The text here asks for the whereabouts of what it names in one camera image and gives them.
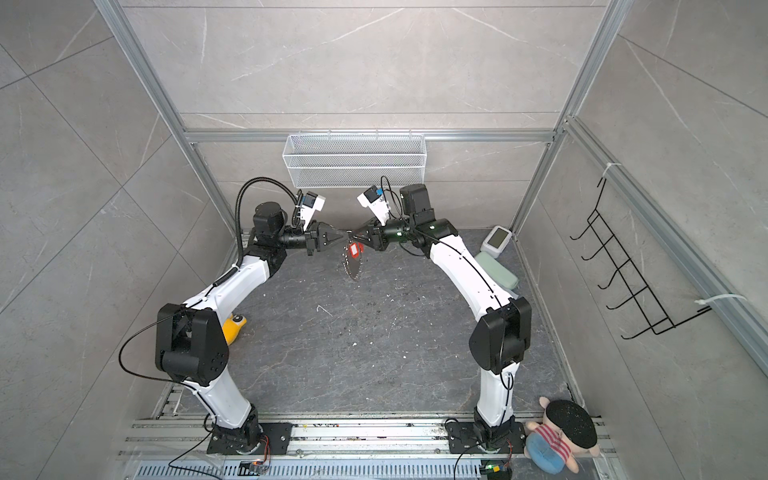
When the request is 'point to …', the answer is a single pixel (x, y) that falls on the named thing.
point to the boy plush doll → (566, 427)
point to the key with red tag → (356, 248)
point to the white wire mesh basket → (335, 160)
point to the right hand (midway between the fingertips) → (353, 233)
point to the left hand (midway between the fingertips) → (349, 233)
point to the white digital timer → (496, 241)
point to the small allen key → (319, 306)
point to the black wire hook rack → (639, 296)
